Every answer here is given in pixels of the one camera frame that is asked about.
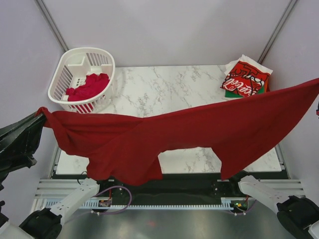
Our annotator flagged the right aluminium frame post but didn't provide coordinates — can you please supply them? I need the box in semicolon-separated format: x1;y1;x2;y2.
258;0;299;64

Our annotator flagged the white slotted cable duct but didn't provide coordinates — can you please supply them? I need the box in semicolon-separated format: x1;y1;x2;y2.
37;198;260;210

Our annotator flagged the white plastic laundry basket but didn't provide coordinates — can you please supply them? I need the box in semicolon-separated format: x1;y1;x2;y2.
47;47;115;114

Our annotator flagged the aluminium frame post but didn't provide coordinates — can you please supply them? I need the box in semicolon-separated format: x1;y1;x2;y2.
34;0;69;52
258;0;299;64

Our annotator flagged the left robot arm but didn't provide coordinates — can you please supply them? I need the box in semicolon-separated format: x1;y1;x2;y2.
0;113;110;239

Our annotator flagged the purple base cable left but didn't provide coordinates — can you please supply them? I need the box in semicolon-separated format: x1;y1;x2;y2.
91;185;133;216

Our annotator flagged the folded white t-shirt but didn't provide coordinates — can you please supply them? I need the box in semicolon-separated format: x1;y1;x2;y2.
223;54;274;100

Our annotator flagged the left aluminium frame post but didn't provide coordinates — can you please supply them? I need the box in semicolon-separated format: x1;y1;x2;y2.
34;0;69;52

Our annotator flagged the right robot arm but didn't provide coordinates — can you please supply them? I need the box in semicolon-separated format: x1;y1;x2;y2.
228;171;319;239

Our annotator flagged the bright red shirt in basket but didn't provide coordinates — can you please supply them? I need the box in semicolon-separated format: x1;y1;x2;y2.
66;73;110;102

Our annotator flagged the dark red t-shirt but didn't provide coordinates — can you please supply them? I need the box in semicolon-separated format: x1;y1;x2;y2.
38;79;319;186

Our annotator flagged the folded green t-shirt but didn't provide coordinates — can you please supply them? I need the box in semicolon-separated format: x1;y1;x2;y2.
225;87;265;98

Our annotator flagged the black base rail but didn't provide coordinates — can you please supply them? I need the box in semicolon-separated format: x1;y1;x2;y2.
98;173;247;205

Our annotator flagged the folded orange t-shirt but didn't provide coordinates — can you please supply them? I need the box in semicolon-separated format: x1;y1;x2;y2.
264;79;270;93

